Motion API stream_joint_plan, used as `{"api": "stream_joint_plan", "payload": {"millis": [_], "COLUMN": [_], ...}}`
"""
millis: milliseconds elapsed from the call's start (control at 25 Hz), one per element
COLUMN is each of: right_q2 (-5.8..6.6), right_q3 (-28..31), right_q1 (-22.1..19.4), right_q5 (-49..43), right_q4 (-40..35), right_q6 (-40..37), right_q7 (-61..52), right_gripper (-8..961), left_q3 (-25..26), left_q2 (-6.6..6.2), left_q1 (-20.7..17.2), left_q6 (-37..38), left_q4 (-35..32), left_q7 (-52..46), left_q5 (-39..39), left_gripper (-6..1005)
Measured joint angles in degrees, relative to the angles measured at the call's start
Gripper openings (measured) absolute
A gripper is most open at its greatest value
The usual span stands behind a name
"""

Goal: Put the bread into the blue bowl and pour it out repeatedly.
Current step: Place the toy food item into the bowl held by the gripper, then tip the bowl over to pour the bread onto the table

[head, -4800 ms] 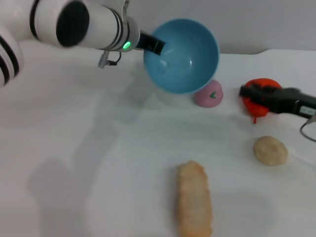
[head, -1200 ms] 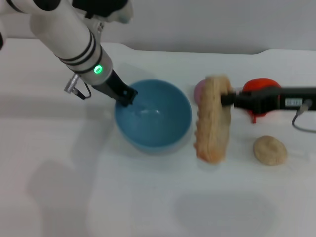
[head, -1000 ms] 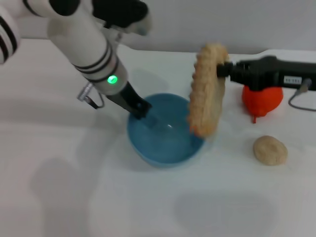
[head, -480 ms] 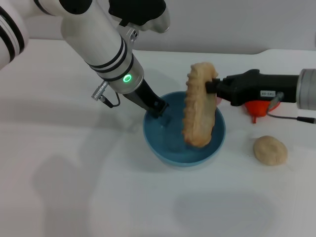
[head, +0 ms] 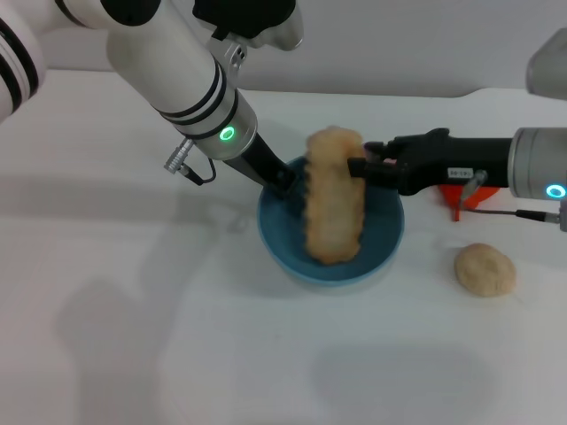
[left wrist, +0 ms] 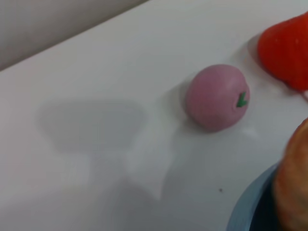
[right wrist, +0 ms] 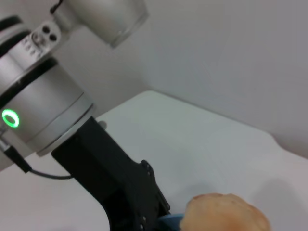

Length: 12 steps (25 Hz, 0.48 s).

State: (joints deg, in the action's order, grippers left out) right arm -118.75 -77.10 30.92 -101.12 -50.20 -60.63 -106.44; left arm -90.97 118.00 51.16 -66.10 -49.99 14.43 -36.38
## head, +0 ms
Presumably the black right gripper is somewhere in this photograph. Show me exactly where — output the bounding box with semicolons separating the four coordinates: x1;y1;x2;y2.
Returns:
347;127;515;197

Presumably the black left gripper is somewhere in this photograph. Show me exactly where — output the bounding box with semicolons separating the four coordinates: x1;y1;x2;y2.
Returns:
223;132;300;201

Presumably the long ridged bread loaf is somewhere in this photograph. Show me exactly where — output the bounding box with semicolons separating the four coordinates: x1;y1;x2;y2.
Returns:
303;127;367;266

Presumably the blue bowl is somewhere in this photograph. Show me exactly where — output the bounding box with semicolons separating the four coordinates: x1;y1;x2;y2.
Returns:
257;155;406;288

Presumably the round beige bread bun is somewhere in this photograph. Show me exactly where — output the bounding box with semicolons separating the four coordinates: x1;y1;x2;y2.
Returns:
454;243;517;298

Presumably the left arm connector cable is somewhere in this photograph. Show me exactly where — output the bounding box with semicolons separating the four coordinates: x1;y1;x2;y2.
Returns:
164;137;217;185

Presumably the arm connector cable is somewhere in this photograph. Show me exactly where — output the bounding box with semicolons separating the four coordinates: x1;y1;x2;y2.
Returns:
458;170;567;232
164;137;217;185

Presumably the right arm connector cable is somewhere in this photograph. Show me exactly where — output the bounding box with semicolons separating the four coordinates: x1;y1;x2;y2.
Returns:
458;170;567;232

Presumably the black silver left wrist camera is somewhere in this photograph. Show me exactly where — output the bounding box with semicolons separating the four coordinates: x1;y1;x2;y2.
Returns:
190;0;305;52

